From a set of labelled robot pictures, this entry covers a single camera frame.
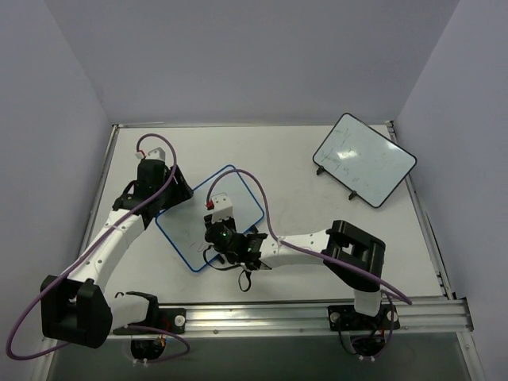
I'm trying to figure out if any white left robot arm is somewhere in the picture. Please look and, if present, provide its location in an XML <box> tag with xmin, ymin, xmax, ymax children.
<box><xmin>40</xmin><ymin>158</ymin><xmax>194</xmax><ymax>348</ymax></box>

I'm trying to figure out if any blue framed whiteboard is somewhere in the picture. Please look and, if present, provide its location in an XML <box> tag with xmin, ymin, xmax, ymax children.
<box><xmin>156</xmin><ymin>164</ymin><xmax>265</xmax><ymax>273</ymax></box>

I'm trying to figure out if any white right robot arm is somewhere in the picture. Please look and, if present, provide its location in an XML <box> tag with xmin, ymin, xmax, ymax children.
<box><xmin>204</xmin><ymin>214</ymin><xmax>386</xmax><ymax>328</ymax></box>

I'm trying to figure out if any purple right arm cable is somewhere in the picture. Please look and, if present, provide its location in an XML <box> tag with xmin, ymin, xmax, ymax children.
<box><xmin>205</xmin><ymin>168</ymin><xmax>414</xmax><ymax>358</ymax></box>

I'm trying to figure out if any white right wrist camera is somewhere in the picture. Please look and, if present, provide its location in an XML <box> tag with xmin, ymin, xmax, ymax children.
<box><xmin>206</xmin><ymin>193</ymin><xmax>233</xmax><ymax>224</ymax></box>

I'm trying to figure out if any black framed whiteboard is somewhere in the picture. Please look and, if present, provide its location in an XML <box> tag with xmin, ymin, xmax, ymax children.
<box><xmin>312</xmin><ymin>113</ymin><xmax>418</xmax><ymax>209</ymax></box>

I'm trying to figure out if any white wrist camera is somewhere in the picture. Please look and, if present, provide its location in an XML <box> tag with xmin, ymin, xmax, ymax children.
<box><xmin>206</xmin><ymin>193</ymin><xmax>233</xmax><ymax>224</ymax></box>
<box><xmin>146</xmin><ymin>147</ymin><xmax>166</xmax><ymax>162</ymax></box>

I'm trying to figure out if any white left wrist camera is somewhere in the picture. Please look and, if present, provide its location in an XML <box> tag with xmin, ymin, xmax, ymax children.
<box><xmin>146</xmin><ymin>147</ymin><xmax>166</xmax><ymax>162</ymax></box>

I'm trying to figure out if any aluminium mounting rail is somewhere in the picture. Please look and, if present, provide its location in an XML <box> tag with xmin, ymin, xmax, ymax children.
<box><xmin>39</xmin><ymin>295</ymin><xmax>475</xmax><ymax>342</ymax></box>

